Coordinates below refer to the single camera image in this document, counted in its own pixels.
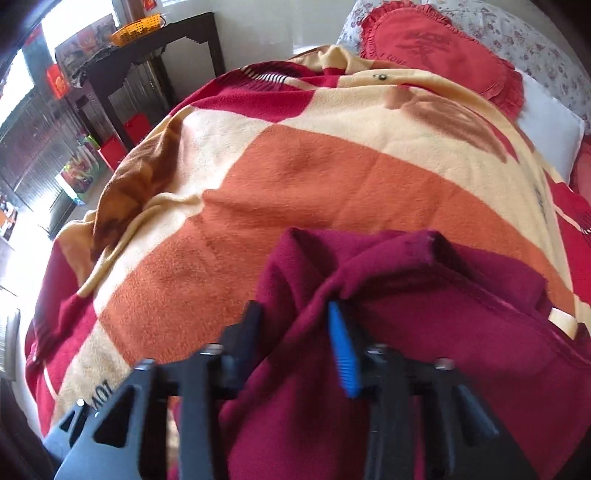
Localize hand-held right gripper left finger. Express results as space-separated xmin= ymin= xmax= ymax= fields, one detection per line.
xmin=44 ymin=300 xmax=264 ymax=480

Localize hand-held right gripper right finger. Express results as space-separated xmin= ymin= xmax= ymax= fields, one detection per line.
xmin=328 ymin=300 xmax=539 ymax=480

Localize maroon fleece garment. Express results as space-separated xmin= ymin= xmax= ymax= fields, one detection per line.
xmin=168 ymin=228 xmax=591 ymax=480

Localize red and cream printed blanket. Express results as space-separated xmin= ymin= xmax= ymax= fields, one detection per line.
xmin=25 ymin=44 xmax=591 ymax=480

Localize red gift bag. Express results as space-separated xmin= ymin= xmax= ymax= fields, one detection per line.
xmin=98 ymin=136 xmax=127 ymax=172
xmin=124 ymin=114 xmax=151 ymax=146

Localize colourful printed bag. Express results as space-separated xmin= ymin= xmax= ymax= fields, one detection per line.
xmin=55 ymin=134 xmax=101 ymax=204

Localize dark slatted radiator cover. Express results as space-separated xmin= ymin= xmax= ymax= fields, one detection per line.
xmin=0 ymin=88 xmax=116 ymax=232

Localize white pillow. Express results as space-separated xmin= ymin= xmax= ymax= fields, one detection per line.
xmin=515 ymin=69 xmax=586 ymax=183

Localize large red frilled cushion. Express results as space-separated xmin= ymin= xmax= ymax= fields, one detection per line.
xmin=359 ymin=0 xmax=525 ymax=121

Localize dark wooden side table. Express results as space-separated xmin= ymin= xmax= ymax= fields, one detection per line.
xmin=69 ymin=12 xmax=227 ymax=153

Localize red box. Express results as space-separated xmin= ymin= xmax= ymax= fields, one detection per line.
xmin=46 ymin=64 xmax=68 ymax=100

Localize orange plastic basket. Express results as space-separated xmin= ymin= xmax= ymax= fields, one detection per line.
xmin=109 ymin=14 xmax=166 ymax=47

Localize printed picture boxes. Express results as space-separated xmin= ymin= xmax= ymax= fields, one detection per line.
xmin=54 ymin=14 xmax=116 ymax=70

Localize floral pillow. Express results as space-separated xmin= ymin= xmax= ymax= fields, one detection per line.
xmin=337 ymin=0 xmax=591 ymax=134

